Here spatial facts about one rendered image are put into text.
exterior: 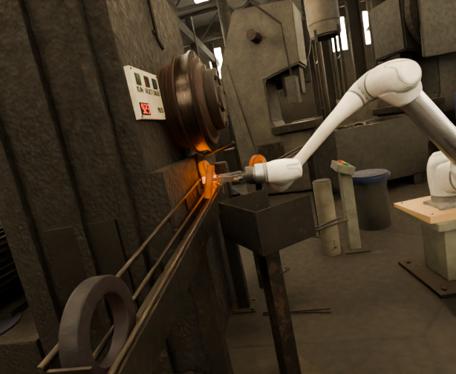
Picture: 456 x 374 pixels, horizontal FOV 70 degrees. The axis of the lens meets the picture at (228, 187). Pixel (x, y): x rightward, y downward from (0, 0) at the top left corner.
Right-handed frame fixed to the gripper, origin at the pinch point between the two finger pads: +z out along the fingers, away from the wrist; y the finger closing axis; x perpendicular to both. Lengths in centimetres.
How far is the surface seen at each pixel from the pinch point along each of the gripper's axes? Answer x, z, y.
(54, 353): -7, 11, -102
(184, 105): 33.6, 4.3, -9.2
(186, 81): 42.7, 1.9, -9.0
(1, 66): 54, 62, -31
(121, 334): -11, 6, -92
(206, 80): 43.1, -4.9, 1.2
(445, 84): 30, -268, 310
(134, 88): 40, 16, -33
